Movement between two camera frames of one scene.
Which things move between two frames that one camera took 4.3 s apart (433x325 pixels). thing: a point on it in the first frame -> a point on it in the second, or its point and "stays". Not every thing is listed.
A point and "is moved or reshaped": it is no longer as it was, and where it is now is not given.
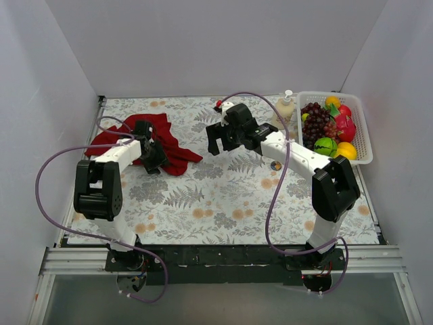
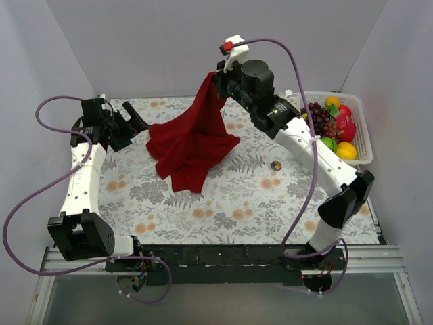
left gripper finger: (160, 154) -> (139, 123)
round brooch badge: (276, 165) stays
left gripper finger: (152, 166) -> (123, 141)
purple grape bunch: (320, 124) stays
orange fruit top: (333, 99) stays
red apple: (345, 110) stays
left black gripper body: (155, 157) -> (120, 126)
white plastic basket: (362, 139) stays
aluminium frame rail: (374, 258) stays
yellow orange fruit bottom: (346, 149) stays
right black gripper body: (222, 133) -> (221, 80)
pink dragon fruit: (346, 128) stays
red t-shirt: (176, 156) is moved or reshaped
